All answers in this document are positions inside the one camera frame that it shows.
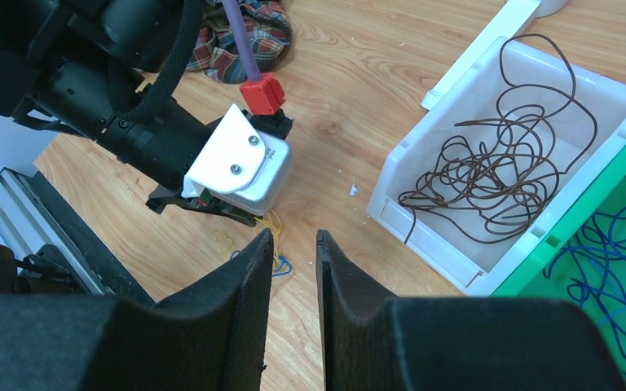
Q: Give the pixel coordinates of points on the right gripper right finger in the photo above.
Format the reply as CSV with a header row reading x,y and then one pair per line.
x,y
373,339

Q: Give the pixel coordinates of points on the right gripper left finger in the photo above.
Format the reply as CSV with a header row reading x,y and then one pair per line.
x,y
209,336

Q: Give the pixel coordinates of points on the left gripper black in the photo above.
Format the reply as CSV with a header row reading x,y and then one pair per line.
x,y
204,203

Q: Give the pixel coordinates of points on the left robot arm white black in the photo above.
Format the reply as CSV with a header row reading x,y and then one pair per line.
x,y
106,71

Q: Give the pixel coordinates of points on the plaid flannel shirt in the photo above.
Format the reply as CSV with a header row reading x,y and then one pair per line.
x,y
239,38

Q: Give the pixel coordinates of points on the white plastic bin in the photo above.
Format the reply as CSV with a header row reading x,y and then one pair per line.
x,y
498,160

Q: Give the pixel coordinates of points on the green plastic bin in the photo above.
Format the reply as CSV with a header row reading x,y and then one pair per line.
x,y
583,259

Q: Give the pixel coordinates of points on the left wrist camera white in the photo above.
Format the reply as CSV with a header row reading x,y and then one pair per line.
x,y
240,165

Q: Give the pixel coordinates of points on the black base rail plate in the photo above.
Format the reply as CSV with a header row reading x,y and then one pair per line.
x,y
36,221

